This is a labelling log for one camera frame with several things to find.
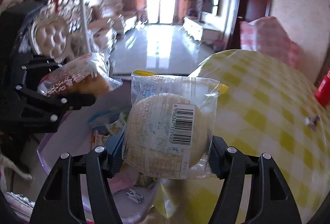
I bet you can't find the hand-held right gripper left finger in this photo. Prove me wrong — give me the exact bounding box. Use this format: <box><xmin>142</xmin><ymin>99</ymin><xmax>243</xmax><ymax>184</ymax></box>
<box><xmin>29</xmin><ymin>134</ymin><xmax>127</xmax><ymax>224</ymax></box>

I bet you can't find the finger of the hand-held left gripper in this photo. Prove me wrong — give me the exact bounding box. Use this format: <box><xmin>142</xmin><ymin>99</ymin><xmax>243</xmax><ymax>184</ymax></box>
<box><xmin>15</xmin><ymin>55</ymin><xmax>64</xmax><ymax>75</ymax></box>
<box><xmin>14</xmin><ymin>85</ymin><xmax>96</xmax><ymax>134</ymax></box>

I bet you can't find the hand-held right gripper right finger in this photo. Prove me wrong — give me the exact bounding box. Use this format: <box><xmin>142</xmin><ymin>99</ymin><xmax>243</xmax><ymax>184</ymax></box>
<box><xmin>206</xmin><ymin>135</ymin><xmax>302</xmax><ymax>224</ymax></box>

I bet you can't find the sandwich cake packet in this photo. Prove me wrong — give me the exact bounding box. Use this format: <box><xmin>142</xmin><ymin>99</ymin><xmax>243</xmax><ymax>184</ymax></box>
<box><xmin>37</xmin><ymin>52</ymin><xmax>123</xmax><ymax>98</ymax></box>

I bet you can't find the white round bun packet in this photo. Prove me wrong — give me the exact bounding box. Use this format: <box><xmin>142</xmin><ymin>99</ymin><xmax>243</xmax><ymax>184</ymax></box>
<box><xmin>121</xmin><ymin>70</ymin><xmax>229</xmax><ymax>179</ymax></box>

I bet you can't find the translucent purple plastic box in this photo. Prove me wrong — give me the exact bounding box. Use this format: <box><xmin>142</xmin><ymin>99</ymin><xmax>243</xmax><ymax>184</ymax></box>
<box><xmin>36</xmin><ymin>110</ymin><xmax>165</xmax><ymax>224</ymax></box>

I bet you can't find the small white orange packet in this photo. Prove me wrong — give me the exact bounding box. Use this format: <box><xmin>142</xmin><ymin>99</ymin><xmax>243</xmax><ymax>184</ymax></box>
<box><xmin>90</xmin><ymin>130</ymin><xmax>111</xmax><ymax>149</ymax></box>

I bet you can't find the pink snack packet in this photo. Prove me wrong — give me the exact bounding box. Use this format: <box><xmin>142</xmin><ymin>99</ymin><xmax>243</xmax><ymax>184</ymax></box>
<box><xmin>108</xmin><ymin>167</ymin><xmax>145</xmax><ymax>193</ymax></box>

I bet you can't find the white ornate chair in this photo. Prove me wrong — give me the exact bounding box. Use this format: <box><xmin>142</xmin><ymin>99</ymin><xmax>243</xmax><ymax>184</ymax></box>
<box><xmin>31</xmin><ymin>14</ymin><xmax>78</xmax><ymax>63</ymax></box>

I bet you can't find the beige ornate sofa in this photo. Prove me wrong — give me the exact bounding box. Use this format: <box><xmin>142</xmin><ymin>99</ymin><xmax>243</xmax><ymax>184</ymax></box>
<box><xmin>86</xmin><ymin>5</ymin><xmax>140</xmax><ymax>64</ymax></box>

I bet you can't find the small dark wrapped candy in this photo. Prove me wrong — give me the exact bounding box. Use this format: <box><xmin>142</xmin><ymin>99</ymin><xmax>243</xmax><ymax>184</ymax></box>
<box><xmin>305</xmin><ymin>116</ymin><xmax>320</xmax><ymax>132</ymax></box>

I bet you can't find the red thermos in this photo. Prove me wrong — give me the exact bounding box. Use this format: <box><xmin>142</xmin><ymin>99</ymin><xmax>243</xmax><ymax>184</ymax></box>
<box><xmin>315</xmin><ymin>69</ymin><xmax>330</xmax><ymax>107</ymax></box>

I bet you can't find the white television cabinet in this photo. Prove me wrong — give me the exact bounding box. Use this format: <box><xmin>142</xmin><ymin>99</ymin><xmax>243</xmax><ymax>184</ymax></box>
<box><xmin>183</xmin><ymin>18</ymin><xmax>204</xmax><ymax>40</ymax></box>

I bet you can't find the pink checkered cloth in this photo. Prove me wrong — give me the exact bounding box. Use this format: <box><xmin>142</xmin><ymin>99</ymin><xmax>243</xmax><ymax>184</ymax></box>
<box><xmin>240</xmin><ymin>16</ymin><xmax>301</xmax><ymax>68</ymax></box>

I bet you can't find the flat screen television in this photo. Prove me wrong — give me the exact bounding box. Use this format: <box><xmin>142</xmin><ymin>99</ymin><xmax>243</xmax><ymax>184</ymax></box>
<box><xmin>200</xmin><ymin>0</ymin><xmax>220</xmax><ymax>17</ymax></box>

